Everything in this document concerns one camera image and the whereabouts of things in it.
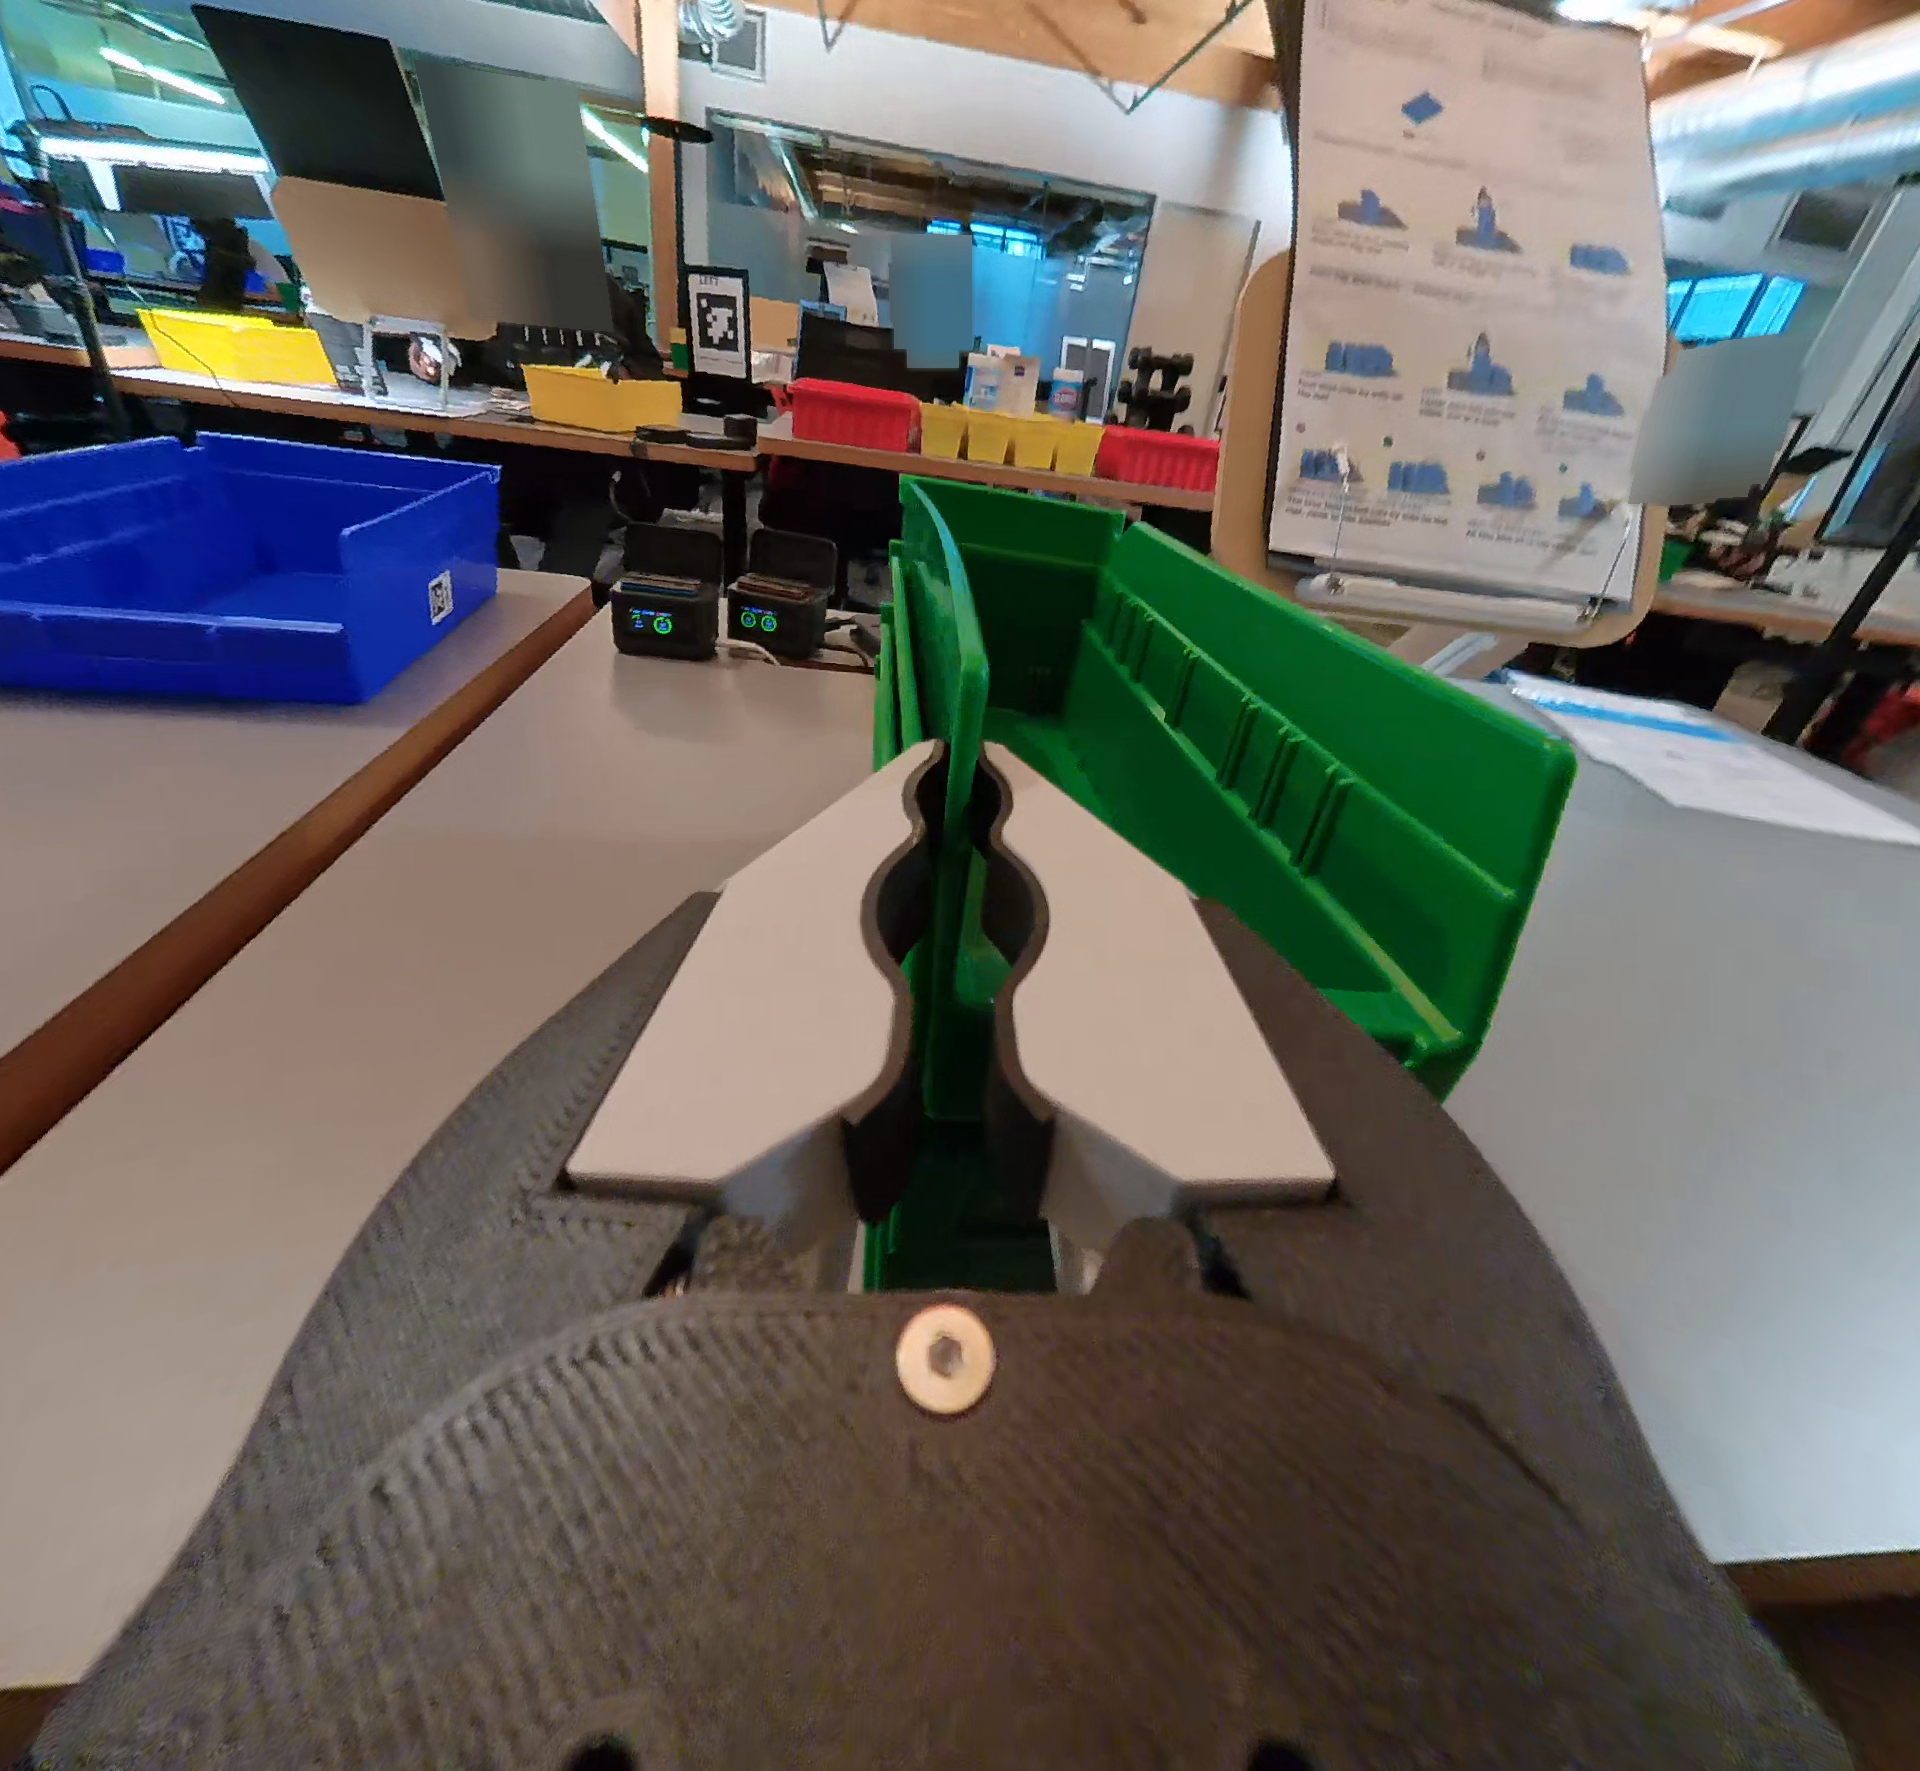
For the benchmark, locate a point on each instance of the black charging case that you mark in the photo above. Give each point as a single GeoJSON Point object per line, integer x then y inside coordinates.
{"type": "Point", "coordinates": [659, 616]}
{"type": "Point", "coordinates": [777, 618]}

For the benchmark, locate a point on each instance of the instruction board on white stand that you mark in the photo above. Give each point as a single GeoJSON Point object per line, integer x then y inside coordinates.
{"type": "Point", "coordinates": [1245, 482]}

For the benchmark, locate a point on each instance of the printed instruction sheet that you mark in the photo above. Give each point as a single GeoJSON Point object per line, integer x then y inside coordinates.
{"type": "Point", "coordinates": [1470, 301]}

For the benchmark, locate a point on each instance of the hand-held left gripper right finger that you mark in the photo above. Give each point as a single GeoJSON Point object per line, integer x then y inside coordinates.
{"type": "Point", "coordinates": [1163, 1051]}

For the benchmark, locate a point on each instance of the small yellow plastic bin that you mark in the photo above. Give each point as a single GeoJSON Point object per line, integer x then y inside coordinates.
{"type": "Point", "coordinates": [1035, 440]}
{"type": "Point", "coordinates": [1079, 447]}
{"type": "Point", "coordinates": [988, 436]}
{"type": "Point", "coordinates": [941, 432]}

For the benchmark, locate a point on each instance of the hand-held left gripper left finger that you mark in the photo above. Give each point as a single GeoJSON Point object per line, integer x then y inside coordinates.
{"type": "Point", "coordinates": [758, 1036]}

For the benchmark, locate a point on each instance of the wipes canister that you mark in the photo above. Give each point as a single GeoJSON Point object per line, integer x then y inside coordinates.
{"type": "Point", "coordinates": [1067, 393]}

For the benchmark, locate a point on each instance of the black dumbbell rack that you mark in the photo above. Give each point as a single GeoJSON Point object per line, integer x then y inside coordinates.
{"type": "Point", "coordinates": [1158, 387]}

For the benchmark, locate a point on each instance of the red plastic bin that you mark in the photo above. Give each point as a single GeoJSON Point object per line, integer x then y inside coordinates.
{"type": "Point", "coordinates": [851, 417]}
{"type": "Point", "coordinates": [1158, 461]}

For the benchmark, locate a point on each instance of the black and white marker sign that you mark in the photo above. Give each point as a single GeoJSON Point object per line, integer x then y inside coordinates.
{"type": "Point", "coordinates": [718, 322]}

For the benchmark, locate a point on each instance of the blue plastic bin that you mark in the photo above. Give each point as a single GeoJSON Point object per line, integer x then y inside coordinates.
{"type": "Point", "coordinates": [224, 599]}

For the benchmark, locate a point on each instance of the white cardboard box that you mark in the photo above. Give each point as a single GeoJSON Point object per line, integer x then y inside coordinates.
{"type": "Point", "coordinates": [999, 384]}

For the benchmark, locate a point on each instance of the large yellow plastic bin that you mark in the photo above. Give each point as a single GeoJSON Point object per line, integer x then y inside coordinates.
{"type": "Point", "coordinates": [599, 402]}
{"type": "Point", "coordinates": [238, 348]}

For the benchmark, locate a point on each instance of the long wooden table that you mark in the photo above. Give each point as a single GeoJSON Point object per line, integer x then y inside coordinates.
{"type": "Point", "coordinates": [449, 419]}

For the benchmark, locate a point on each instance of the green plastic bin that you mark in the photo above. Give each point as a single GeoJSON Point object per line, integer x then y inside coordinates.
{"type": "Point", "coordinates": [1276, 766]}

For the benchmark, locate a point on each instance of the printed paper sheet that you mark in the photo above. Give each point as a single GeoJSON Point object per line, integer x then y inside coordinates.
{"type": "Point", "coordinates": [1725, 759]}

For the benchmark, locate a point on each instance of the grey side desk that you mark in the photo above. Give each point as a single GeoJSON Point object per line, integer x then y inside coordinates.
{"type": "Point", "coordinates": [179, 811]}

